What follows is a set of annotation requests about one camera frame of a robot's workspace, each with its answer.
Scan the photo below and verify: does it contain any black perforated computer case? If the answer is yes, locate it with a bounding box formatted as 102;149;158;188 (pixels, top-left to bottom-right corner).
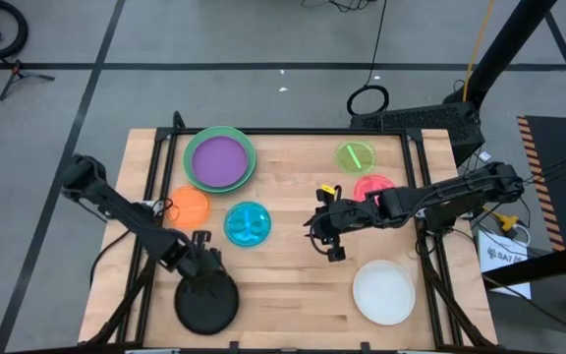
350;101;486;167

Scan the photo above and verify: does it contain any black coiled floor cable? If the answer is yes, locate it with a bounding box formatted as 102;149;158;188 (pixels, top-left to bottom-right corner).
345;0;391;117

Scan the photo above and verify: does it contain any white plastic plate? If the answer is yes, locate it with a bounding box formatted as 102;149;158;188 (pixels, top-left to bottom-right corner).
352;260;417;326

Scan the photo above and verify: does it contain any blue translucent plastic plate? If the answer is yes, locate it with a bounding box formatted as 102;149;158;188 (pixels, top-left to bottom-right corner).
223;201;272;248

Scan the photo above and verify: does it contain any purple plastic plate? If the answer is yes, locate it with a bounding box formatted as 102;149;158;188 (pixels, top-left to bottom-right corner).
191;136;250;189

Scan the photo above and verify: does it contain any black plastic plate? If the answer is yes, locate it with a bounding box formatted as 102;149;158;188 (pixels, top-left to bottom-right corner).
173;269;240;336

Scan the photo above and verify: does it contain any yellow cable connector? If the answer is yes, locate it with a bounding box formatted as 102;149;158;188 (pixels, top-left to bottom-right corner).
482;206;521;232

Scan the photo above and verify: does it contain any white printed paper sign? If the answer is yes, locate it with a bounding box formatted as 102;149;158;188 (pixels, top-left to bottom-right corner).
477;229;533;300

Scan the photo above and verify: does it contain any black horizontal beam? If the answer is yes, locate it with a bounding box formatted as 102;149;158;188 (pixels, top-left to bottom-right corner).
481;239;566;290

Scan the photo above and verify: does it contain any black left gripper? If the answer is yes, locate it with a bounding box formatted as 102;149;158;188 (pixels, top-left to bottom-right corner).
184;229;228;297

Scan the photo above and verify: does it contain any small black floor tripod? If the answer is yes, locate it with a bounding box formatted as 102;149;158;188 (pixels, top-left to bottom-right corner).
0;59;56;102

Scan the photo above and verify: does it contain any large green plastic plate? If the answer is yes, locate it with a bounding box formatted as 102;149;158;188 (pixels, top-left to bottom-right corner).
182;125;258;195

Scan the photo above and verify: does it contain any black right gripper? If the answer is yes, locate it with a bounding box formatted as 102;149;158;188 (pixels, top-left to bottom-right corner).
305;184;359;264

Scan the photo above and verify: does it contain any yellow floor cable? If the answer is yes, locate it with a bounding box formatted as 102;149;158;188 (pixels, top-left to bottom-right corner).
461;0;496;102

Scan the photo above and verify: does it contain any hazard-striped black platform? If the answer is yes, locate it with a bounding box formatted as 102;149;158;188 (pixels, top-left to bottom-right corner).
516;115;566;250

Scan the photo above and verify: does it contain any yellow-green translucent plastic plate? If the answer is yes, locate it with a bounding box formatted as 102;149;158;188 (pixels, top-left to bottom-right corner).
334;139;377;177

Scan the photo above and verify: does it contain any black aluminium table frame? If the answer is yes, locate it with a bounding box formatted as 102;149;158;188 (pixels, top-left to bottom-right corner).
84;111;498;351

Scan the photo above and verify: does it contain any black slanted pole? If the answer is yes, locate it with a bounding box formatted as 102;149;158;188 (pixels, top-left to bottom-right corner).
447;0;558;108

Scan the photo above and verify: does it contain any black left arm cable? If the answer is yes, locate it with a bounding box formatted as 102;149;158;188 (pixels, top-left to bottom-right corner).
88;228;133;291

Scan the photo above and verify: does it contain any pink translucent plastic plate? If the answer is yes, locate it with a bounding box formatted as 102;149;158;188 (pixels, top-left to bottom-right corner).
353;173;396;206

